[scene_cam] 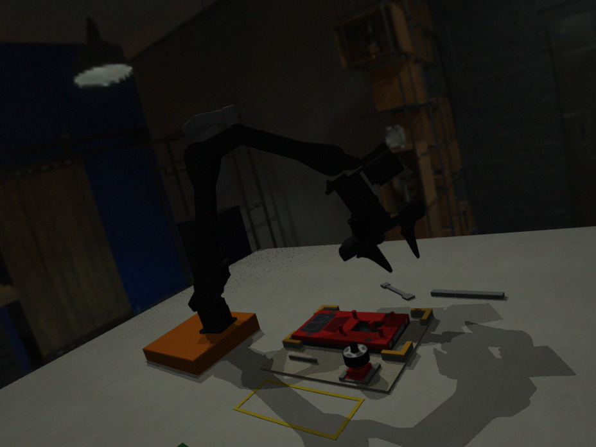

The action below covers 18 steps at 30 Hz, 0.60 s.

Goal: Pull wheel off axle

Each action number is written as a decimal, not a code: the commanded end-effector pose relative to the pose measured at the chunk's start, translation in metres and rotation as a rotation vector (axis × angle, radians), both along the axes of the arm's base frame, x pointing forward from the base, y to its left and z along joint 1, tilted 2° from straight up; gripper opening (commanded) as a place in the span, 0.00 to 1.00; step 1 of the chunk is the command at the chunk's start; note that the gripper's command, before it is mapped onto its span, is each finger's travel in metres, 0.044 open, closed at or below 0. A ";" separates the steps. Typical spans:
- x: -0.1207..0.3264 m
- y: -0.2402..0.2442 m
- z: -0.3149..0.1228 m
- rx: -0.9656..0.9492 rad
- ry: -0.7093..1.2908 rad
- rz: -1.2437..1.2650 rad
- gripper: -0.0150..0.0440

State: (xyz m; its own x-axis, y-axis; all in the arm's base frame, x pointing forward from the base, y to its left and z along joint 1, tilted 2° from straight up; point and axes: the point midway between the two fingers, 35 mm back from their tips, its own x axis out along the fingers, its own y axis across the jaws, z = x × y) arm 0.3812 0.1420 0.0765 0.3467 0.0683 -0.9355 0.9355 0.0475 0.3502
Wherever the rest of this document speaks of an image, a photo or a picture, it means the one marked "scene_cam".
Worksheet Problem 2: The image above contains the yellow rectangular outline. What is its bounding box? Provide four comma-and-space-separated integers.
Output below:
234, 379, 364, 440

